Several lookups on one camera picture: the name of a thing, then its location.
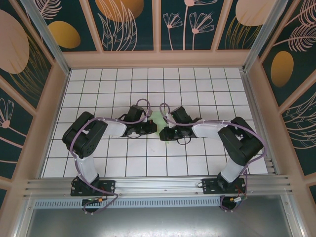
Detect aluminium frame post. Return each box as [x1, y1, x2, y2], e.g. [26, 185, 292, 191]
[19, 0, 72, 76]
[241, 0, 289, 73]

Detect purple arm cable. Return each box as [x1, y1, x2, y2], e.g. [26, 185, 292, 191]
[70, 98, 152, 215]
[159, 102, 269, 213]

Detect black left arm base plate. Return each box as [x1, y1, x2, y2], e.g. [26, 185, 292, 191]
[71, 179, 117, 197]

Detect aluminium side rail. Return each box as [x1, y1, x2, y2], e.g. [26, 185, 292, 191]
[240, 70, 281, 176]

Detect light green cloth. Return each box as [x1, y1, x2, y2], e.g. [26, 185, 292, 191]
[148, 111, 174, 144]

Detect slotted grey cable duct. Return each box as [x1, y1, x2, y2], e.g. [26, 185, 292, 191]
[34, 198, 223, 208]

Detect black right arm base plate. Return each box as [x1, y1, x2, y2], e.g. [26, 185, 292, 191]
[201, 178, 247, 195]

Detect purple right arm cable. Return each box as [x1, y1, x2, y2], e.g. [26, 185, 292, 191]
[159, 102, 269, 213]

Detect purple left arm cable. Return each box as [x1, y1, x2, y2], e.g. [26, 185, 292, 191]
[70, 98, 152, 215]

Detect grey metal shelf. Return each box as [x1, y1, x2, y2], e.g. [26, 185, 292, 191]
[24, 207, 296, 237]

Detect long aluminium mounting rail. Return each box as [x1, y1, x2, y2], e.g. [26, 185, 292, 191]
[23, 174, 293, 198]

